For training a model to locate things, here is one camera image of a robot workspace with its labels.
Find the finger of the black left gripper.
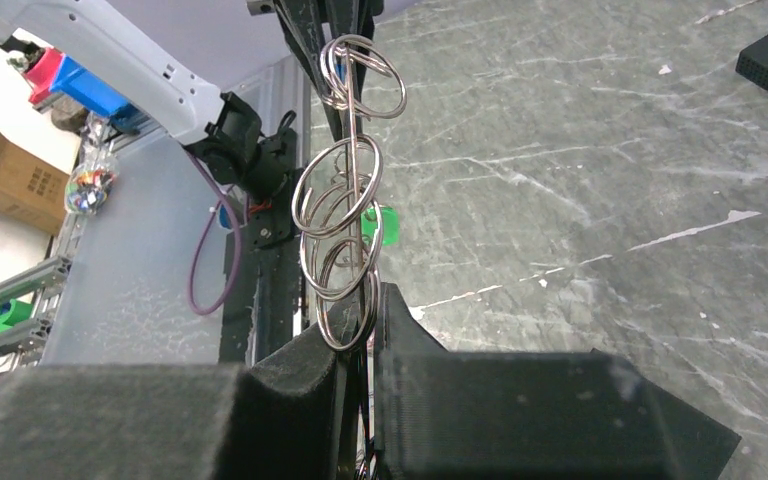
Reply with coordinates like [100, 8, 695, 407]
[345, 0, 384, 40]
[271, 0, 346, 134]

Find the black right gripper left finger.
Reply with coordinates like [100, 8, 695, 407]
[0, 327, 357, 479]

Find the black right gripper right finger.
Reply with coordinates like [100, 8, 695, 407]
[374, 283, 740, 479]

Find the large metal keyring disc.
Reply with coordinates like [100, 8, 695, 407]
[291, 34, 407, 479]

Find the green key tag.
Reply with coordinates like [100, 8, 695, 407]
[361, 206, 400, 246]

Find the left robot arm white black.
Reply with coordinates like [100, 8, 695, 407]
[0, 0, 385, 202]

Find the blue plastic bin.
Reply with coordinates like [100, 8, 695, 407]
[49, 56, 136, 134]

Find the red plastic bin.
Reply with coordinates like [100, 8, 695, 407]
[22, 48, 63, 106]

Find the bag of colourful tags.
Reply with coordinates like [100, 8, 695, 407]
[64, 113, 118, 215]

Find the green plastic block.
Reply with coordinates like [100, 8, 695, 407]
[0, 299, 32, 333]

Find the cardboard box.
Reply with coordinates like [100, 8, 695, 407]
[0, 132, 69, 236]

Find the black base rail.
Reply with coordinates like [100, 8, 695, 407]
[218, 126, 303, 366]

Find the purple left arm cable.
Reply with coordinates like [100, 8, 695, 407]
[187, 152, 245, 317]

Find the aluminium frame profile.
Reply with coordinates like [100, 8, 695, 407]
[0, 214, 85, 371]

